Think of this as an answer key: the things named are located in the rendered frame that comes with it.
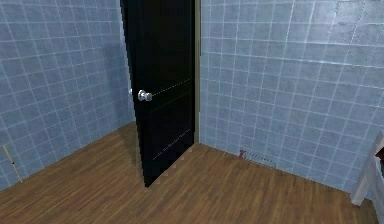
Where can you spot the thin wooden stick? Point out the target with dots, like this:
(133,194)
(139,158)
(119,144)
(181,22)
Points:
(12,163)

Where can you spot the black room door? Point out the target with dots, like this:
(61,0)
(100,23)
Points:
(163,60)

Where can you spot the small red floor object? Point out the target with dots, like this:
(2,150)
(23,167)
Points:
(241,153)

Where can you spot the silver round door knob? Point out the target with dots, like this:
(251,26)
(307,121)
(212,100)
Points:
(144,95)

